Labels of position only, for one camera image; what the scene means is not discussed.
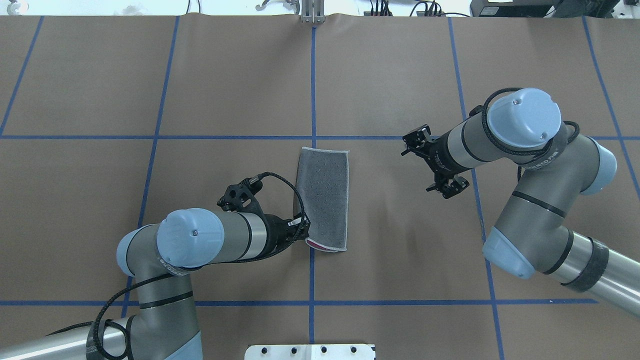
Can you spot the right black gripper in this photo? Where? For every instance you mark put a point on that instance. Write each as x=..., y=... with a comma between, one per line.
x=436, y=151

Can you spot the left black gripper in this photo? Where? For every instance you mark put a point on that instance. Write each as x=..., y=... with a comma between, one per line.
x=276, y=232

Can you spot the pink and grey towel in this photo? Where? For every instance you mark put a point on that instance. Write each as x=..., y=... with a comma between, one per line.
x=322, y=181

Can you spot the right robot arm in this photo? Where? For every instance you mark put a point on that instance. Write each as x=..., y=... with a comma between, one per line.
x=556, y=164

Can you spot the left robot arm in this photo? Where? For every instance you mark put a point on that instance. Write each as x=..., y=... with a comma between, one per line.
x=155, y=318

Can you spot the black box on desk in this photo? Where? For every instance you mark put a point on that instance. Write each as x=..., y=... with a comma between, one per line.
x=510, y=8

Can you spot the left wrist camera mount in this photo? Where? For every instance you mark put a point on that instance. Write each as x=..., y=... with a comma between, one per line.
x=241, y=197

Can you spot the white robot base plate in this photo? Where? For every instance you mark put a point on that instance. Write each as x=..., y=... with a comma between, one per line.
x=335, y=351

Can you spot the aluminium frame post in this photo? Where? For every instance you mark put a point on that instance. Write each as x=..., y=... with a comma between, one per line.
x=312, y=11

